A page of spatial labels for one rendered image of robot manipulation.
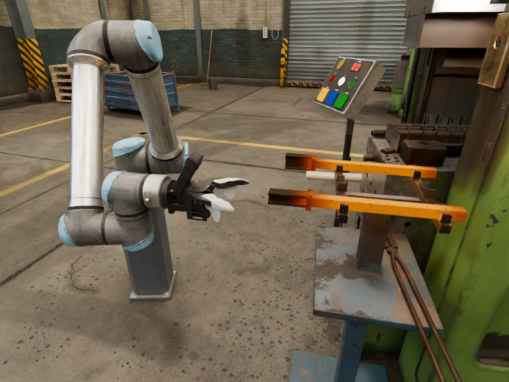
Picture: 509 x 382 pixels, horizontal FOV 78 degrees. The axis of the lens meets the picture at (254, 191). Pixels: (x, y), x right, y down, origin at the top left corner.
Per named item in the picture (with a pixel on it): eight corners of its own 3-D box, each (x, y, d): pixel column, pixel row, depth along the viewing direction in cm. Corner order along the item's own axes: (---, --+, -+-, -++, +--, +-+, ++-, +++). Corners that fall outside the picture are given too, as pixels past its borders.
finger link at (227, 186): (245, 193, 88) (213, 200, 85) (244, 174, 86) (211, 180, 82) (249, 198, 86) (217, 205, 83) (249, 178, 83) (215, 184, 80)
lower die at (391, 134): (396, 153, 116) (401, 130, 113) (384, 138, 134) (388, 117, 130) (521, 159, 111) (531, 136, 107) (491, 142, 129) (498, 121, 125)
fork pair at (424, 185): (336, 189, 81) (338, 183, 81) (336, 180, 86) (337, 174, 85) (433, 198, 77) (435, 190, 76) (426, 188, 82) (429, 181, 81)
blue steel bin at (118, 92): (104, 111, 608) (96, 71, 576) (137, 104, 670) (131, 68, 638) (149, 119, 554) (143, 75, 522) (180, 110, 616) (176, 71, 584)
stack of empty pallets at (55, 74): (54, 101, 704) (44, 65, 672) (84, 95, 779) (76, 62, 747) (100, 104, 669) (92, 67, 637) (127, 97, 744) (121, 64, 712)
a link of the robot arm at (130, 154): (122, 170, 159) (115, 136, 151) (157, 168, 160) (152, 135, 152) (113, 183, 145) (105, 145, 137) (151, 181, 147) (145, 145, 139)
